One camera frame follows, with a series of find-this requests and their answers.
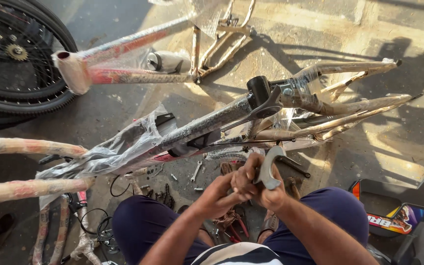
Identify thin black cable loop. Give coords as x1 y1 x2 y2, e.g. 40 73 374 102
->
109 174 132 198

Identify person's left hand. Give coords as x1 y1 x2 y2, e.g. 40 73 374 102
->
193 172 250 222

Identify stack of black bicycle wheels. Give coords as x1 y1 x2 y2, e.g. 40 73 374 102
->
0 0 79 133

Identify red-handled pliers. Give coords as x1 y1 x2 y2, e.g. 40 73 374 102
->
214 208 250 244

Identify white wrapped bottle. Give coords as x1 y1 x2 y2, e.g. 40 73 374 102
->
145 50 193 74

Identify person's navy shorts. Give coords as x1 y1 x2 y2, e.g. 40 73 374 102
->
111 186 370 265

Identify small silver open-end wrench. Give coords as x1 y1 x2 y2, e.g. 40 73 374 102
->
190 160 204 183

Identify black brake cables bundle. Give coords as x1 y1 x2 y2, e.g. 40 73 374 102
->
79 208 121 255

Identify large grey curved spanner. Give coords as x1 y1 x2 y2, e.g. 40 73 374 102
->
252 145 288 191

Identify person's brown sandal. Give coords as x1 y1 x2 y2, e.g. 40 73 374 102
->
257 209 280 244

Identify person's striped shirt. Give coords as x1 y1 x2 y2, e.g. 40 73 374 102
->
191 242 285 265

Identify red white wrapped bicycle frame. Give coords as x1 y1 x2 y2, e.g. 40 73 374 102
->
52 0 257 96

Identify grey flat spanner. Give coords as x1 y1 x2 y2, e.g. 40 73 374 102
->
219 86 285 134

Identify black bicycle pedal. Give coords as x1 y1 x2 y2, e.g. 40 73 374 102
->
38 154 62 165

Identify black plastic parts with sticker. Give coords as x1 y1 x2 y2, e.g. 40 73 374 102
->
348 158 424 265

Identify black plastic-wrapped bicycle frame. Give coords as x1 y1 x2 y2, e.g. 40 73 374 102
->
36 58 424 182

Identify paper-wrapped red bicycle tube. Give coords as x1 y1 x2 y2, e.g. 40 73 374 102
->
0 177 96 205
0 136 88 158

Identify person's right hand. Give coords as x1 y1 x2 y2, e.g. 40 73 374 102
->
230 152 290 215

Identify black bicycle chain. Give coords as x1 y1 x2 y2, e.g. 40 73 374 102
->
156 183 176 210

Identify wrapped bicycle handlebar bundle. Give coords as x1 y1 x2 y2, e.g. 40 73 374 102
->
32 191 103 265

